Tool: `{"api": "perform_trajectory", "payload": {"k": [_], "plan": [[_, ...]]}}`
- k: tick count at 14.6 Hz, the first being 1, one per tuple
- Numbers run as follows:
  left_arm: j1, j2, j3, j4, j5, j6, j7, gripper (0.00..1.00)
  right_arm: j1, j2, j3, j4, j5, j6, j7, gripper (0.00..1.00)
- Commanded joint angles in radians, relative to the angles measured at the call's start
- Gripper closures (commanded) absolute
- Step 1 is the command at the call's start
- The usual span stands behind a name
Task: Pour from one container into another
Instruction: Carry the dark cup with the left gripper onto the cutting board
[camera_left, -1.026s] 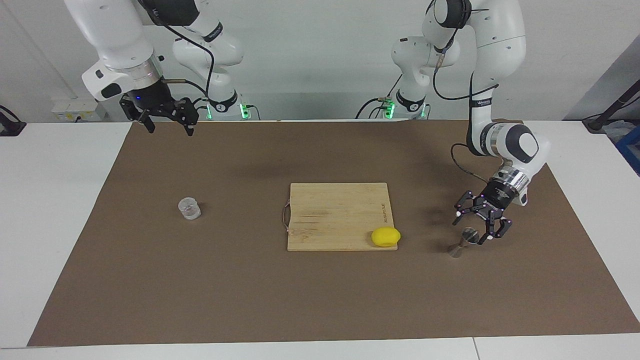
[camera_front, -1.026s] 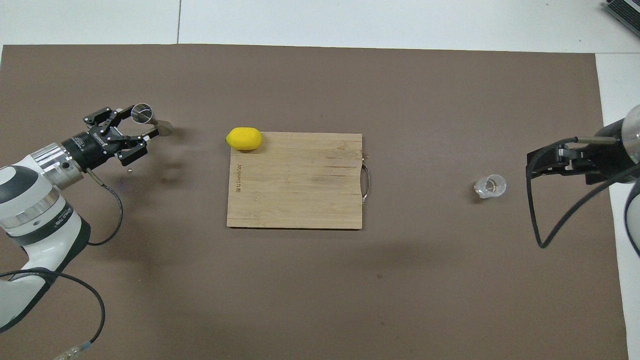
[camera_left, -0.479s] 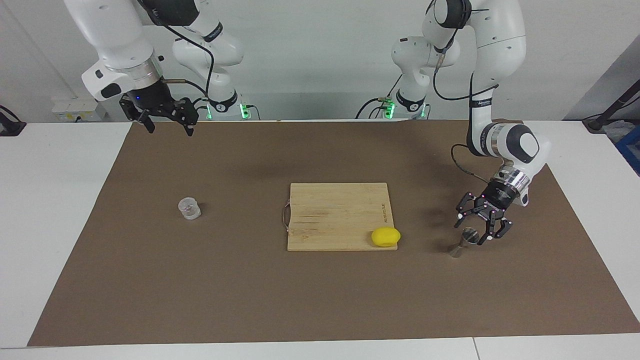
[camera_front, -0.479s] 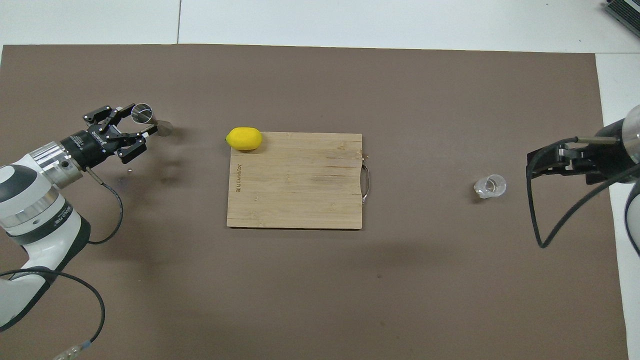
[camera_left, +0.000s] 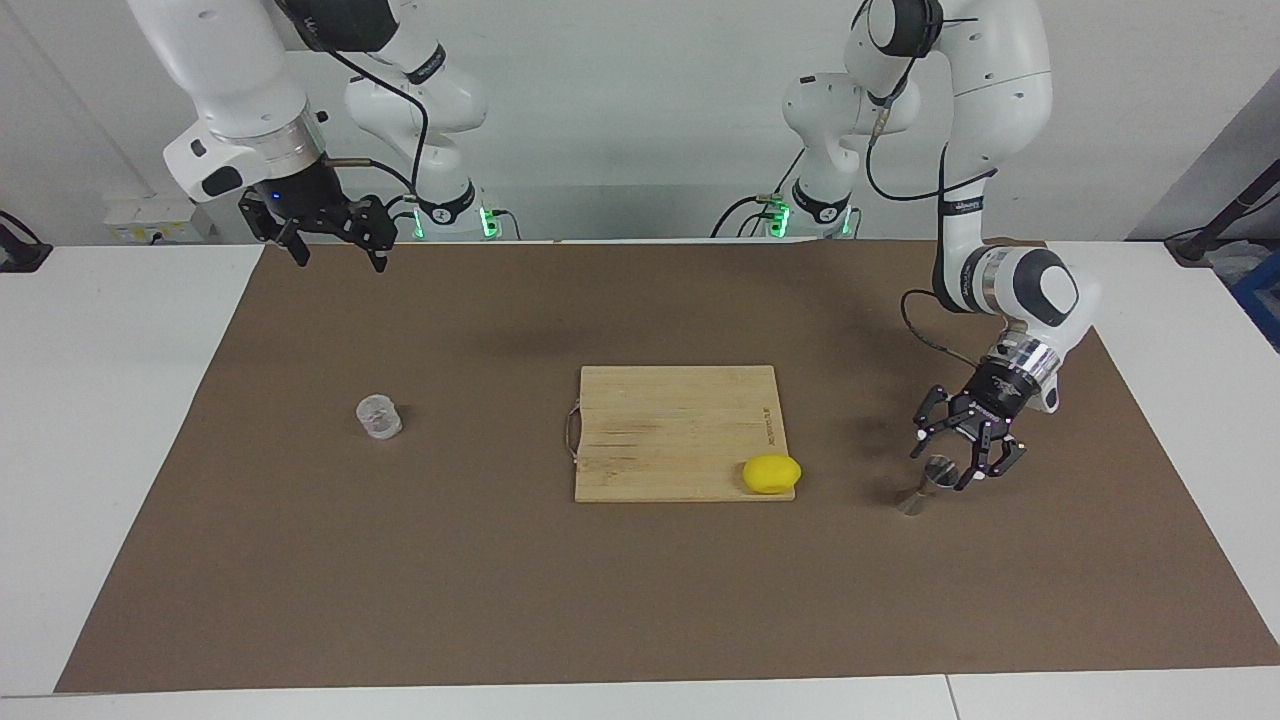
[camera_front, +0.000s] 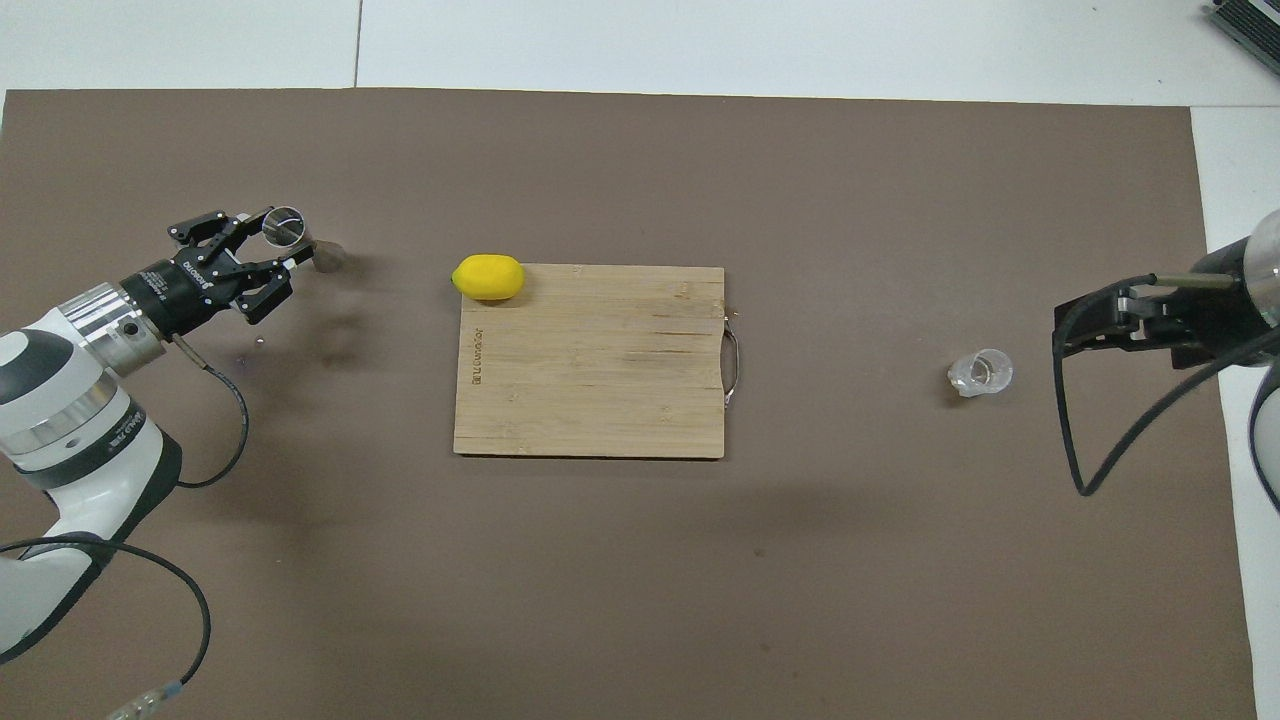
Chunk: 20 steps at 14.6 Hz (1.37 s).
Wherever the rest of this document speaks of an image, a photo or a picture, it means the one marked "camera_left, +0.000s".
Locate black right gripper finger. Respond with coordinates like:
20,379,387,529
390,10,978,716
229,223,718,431
238,191,310,267
344,194,399,274

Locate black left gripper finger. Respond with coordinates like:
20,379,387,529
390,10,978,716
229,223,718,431
910,386,962,460
954,439,1028,492

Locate metal jigger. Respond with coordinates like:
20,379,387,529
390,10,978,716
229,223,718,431
897,456,960,517

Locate clear glass cup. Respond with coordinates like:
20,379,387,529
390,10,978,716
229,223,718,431
356,395,404,441

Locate yellow lemon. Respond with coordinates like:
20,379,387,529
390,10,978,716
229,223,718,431
742,454,803,495

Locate black stand base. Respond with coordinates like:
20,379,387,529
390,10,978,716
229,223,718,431
0,210,53,273

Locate wooden cutting board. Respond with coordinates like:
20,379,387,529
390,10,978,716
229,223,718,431
565,365,798,503

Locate blue crate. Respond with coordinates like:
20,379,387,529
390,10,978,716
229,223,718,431
1232,250,1280,351

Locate black floor stand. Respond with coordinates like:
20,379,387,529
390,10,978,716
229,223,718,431
1165,160,1280,265

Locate brown table mat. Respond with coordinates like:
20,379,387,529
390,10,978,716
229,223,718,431
55,240,1280,693

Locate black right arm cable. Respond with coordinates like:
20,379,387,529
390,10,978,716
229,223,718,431
280,0,433,196

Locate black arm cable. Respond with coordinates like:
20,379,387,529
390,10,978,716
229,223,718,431
280,0,433,196
864,0,1001,371

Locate white wall socket box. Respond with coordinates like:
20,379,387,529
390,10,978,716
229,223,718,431
103,195,213,244

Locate black base cable bundle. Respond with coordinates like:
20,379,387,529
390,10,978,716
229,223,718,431
711,193,783,239

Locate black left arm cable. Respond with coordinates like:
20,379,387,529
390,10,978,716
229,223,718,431
864,0,1001,371

